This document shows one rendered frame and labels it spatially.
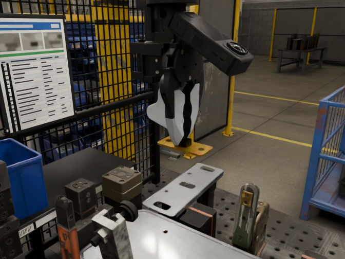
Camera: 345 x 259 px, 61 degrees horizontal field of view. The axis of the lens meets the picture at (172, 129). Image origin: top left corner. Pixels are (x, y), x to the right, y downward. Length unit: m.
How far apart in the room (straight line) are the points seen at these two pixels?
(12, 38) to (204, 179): 0.63
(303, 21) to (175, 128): 12.24
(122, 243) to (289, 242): 0.88
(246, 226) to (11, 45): 0.71
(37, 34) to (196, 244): 0.67
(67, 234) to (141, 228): 0.26
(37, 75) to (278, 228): 0.98
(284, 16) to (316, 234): 11.87
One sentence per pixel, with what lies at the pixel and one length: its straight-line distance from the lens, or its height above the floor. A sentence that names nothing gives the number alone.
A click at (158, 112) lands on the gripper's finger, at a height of 1.31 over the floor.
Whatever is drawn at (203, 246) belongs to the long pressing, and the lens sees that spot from 0.65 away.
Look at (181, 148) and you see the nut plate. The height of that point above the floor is 1.25.
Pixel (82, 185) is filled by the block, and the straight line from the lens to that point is 0.72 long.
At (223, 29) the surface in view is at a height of 1.38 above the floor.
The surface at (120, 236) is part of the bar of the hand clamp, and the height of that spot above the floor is 1.20.
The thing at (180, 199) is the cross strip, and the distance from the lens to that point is 0.79.
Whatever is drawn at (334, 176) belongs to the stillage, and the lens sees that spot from 2.99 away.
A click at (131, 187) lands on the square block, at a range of 0.77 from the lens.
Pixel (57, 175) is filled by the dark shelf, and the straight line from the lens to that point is 0.89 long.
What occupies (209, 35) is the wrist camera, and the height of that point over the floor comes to 1.42.
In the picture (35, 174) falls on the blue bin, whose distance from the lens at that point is 0.71.
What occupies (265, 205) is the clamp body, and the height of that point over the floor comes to 1.04.
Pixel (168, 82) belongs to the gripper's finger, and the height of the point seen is 1.36.
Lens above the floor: 1.43
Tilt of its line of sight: 20 degrees down
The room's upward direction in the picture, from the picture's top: straight up
